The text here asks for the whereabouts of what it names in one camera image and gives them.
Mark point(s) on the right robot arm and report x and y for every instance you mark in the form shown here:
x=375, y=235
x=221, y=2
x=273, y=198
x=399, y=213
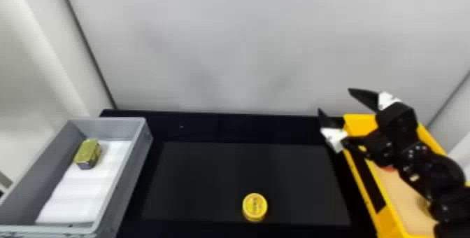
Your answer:
x=444, y=180

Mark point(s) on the white foam pad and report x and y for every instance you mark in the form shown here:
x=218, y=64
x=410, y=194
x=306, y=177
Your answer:
x=84, y=191

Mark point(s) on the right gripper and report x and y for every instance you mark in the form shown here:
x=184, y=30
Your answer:
x=396, y=125

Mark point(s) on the yellow rectangular box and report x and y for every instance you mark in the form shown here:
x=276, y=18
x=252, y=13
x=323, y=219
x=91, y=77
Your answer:
x=382, y=224

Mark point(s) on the gold snack packet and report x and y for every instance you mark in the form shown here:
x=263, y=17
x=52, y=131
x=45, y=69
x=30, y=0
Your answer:
x=88, y=153

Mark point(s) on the yellow can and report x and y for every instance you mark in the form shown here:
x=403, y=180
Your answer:
x=255, y=207

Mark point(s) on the grey crate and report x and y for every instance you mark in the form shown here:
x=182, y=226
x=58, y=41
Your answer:
x=132, y=158

